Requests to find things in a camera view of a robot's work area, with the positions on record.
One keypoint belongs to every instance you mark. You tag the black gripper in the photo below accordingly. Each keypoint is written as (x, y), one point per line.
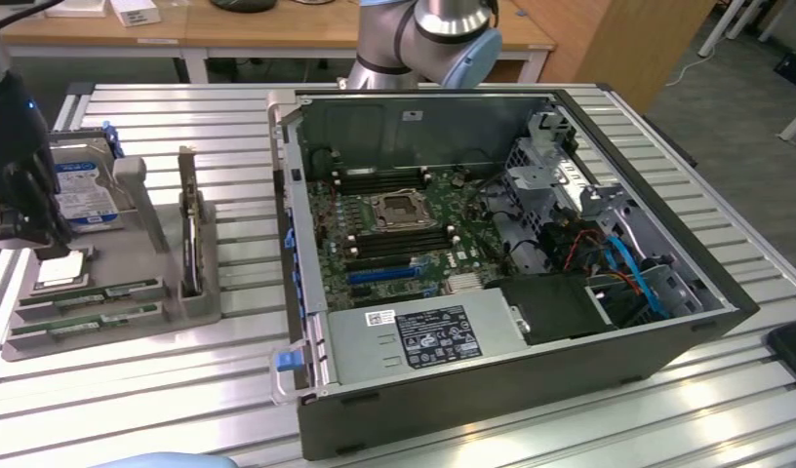
(20, 127)

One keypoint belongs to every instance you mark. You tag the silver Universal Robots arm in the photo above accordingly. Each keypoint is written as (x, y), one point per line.
(438, 19)

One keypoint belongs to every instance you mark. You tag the green RAM stick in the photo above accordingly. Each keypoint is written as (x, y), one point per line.
(106, 319)
(112, 291)

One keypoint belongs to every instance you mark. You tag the black RAM slot bank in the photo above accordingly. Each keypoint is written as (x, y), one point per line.
(405, 241)
(382, 178)

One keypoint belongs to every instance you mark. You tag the hard disk with blue label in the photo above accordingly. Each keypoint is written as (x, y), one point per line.
(90, 195)

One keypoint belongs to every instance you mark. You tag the flat white box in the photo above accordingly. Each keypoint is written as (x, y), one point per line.
(76, 7)

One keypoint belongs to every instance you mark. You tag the white cardboard box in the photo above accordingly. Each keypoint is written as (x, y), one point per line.
(132, 12)

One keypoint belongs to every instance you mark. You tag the silver CPU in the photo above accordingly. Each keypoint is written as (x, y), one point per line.
(63, 270)

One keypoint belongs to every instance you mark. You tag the graphics card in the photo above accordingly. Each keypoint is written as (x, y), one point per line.
(191, 219)

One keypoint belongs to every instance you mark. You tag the dark round object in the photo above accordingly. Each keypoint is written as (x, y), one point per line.
(242, 4)

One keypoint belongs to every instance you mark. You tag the wooden desk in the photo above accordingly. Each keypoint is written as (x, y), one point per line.
(275, 27)

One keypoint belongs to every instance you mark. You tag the grey parts rack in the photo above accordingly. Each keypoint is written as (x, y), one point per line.
(112, 341)

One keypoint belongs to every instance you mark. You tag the CPU socket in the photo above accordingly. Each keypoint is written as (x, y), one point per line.
(403, 209)

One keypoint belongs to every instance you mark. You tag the black expansion slot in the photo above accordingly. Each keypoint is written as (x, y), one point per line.
(391, 291)
(379, 264)

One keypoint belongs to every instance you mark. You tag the blue case latch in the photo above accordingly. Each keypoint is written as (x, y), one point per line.
(286, 362)

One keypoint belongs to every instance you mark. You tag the blue expansion slot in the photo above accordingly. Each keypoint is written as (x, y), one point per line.
(386, 276)

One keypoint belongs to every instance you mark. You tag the grey power supply unit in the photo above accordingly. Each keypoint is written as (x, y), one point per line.
(366, 351)

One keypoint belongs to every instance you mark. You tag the green motherboard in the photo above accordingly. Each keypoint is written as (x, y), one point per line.
(465, 229)

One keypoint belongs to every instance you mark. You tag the light blue rounded cap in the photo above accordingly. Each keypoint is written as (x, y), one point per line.
(164, 460)

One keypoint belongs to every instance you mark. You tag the silver chipset heat sink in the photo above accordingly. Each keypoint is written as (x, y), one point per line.
(467, 283)

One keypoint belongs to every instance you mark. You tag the grey metal drive cage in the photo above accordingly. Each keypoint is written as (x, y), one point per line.
(535, 195)

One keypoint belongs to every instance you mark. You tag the black open PC case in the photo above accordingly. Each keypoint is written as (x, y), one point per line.
(502, 390)

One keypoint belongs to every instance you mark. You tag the wooden cabinet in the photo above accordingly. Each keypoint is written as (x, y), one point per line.
(626, 44)

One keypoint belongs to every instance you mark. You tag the grey metal disk bay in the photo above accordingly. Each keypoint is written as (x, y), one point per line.
(658, 234)

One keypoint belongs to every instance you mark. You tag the black rounded device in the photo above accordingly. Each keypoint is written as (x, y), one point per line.
(795, 353)

